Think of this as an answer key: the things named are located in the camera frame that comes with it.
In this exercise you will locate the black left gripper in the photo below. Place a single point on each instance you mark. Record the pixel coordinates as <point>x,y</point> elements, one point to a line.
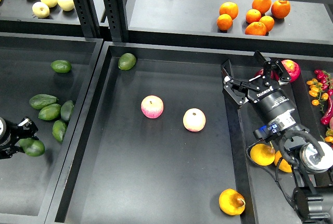
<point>12,132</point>

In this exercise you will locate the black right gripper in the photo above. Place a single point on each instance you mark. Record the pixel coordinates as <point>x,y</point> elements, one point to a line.
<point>269,101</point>

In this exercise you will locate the dark green avocado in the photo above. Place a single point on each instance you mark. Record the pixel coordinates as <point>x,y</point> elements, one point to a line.
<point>32,147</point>

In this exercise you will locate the yellow pear brown spot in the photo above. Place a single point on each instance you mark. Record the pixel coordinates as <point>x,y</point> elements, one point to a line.
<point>231,202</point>

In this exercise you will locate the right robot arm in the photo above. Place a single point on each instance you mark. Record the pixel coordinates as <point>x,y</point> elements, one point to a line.
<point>305,154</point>

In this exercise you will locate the green avocado pile bottom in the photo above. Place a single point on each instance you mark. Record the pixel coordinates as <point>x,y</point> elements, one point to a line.
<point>59,130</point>

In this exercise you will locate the green avocado pile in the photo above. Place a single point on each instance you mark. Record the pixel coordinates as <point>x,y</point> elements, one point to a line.
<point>59,130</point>
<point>50,112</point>
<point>40,101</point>

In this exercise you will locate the green avocado pile top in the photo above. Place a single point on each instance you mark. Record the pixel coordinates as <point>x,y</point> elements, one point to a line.
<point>40,101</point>

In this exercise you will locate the green avocado pile middle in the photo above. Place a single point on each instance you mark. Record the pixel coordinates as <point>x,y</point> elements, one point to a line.
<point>50,112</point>

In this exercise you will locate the dark avocado pile right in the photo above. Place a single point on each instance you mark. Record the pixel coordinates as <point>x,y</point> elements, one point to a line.
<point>67,110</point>

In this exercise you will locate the yellow pear left of row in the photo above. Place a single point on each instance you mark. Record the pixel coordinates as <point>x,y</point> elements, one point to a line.
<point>262,154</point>

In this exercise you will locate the green avocado upper left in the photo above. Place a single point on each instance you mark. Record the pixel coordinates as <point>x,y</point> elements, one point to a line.
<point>61,66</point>

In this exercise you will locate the green avocado in centre tray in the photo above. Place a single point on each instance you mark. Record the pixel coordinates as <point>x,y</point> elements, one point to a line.
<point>127,61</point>

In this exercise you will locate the dark red apple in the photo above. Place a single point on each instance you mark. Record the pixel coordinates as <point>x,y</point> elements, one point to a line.
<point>260,73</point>

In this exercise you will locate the bright red apple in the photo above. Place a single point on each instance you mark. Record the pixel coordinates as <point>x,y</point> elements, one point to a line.
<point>292,68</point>

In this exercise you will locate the orange front bottom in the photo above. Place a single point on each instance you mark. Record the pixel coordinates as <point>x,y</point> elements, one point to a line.
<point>256,28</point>

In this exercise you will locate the orange lower right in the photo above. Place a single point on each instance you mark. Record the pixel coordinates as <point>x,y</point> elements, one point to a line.
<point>268,21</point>

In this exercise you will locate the orange far left bottom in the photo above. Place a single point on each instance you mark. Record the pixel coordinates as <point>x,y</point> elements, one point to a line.
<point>224,22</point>

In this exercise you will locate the small orange centre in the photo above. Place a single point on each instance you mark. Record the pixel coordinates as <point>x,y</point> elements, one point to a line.
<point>253,15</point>

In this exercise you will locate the cherry tomato bunch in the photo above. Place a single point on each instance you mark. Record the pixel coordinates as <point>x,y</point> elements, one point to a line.
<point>320,87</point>

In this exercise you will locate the orange far left top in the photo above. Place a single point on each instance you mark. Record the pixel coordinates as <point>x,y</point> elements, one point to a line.
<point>229,8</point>

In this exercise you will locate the pale pink apple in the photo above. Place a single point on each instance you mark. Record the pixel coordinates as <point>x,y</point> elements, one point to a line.
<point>194,120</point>

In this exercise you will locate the orange top centre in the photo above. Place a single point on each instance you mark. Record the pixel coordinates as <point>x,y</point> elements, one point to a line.
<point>261,5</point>

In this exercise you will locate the orange top right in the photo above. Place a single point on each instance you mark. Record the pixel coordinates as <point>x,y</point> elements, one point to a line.
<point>280,9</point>

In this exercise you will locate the red chili pepper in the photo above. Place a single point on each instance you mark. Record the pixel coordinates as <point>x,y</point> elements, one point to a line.
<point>328,114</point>

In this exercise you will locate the pink red apple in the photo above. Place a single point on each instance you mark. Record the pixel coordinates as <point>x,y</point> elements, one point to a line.
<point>152,106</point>

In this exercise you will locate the black tray divider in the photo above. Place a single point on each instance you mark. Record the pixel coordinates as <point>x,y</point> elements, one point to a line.
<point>238,146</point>

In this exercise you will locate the black centre tray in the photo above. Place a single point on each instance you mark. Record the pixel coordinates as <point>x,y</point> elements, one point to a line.
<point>133,169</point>

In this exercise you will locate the pale yellow apple front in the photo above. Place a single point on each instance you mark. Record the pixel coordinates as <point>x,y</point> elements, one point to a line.
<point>40,10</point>

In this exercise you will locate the pale yellow apple right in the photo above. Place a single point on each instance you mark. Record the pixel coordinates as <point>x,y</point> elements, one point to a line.
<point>66,5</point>

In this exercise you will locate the black shelf upright posts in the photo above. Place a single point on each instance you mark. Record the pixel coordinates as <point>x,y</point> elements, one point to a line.
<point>104,19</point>

